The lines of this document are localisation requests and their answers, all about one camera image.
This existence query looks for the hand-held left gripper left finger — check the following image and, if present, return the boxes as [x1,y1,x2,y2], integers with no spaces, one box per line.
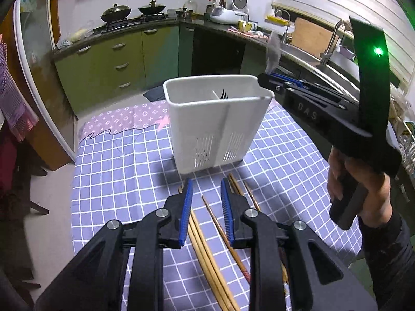
[34,178,194,311]

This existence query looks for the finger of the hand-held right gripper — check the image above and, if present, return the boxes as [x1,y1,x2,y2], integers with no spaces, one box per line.
[270,72,360,108]
[258,73,295,95]

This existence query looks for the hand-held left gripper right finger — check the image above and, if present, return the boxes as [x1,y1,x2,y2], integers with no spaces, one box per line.
[220,178,378,311]

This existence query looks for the bunch of wooden chopsticks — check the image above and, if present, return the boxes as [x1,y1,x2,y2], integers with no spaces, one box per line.
[178,172,289,311]

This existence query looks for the white plastic utensil holder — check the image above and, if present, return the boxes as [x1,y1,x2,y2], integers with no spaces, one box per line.
[163,74,275,175]

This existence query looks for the person's right forearm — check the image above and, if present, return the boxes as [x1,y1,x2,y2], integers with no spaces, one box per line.
[358,206,415,311]

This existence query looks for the person's right hand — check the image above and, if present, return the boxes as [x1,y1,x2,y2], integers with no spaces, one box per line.
[327,146,393,225]

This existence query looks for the steel kitchen sink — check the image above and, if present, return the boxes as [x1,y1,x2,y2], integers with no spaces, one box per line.
[279,40,360,98]

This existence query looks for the wooden cutting board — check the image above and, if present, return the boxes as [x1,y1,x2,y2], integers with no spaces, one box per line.
[293,17,334,55]

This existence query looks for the striped dish cloth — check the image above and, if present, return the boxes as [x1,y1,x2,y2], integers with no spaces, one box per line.
[227,27,269,41]

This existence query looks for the small steel faucet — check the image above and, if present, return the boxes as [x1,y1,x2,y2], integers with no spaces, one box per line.
[274,9,292,44]

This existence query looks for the tall steel faucet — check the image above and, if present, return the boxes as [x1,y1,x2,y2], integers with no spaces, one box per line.
[319,19,352,67]

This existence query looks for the yellow sink caddy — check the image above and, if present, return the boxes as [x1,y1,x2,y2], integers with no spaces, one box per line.
[266,15,291,26]

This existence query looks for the dark glossy cabinet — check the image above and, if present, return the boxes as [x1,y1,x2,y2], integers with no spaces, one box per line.
[178,24,247,78]

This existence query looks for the checkered purple tablecloth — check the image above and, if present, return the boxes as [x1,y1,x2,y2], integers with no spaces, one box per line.
[71,99,362,311]

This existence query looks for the flat white kitchen appliance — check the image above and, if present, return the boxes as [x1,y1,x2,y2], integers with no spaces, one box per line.
[210,6,247,25]

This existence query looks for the blue-grey floor rug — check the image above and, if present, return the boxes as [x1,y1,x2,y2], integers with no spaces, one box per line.
[143,86,167,102]

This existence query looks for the small black wok with lid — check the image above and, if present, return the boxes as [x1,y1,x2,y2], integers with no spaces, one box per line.
[138,0,167,16]

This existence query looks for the black gas stove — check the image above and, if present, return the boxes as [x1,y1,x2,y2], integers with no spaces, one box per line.
[101,13,167,32]

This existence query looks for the dark wooden chair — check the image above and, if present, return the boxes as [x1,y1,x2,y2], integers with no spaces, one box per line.
[0,126,49,221]

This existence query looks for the green kitchen cabinets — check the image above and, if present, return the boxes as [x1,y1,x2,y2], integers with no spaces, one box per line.
[53,24,180,119]

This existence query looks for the large black wok with lid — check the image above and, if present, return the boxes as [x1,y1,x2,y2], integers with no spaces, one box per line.
[100,4,132,23]

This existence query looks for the plastic bag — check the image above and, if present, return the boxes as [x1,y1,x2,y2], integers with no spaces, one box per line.
[58,23,94,47]

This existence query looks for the hanging purple checked cloth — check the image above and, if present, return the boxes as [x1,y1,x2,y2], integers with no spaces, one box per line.
[0,42,39,143]

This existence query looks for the glass sliding door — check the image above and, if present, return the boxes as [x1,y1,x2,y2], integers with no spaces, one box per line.
[13,0,78,164]

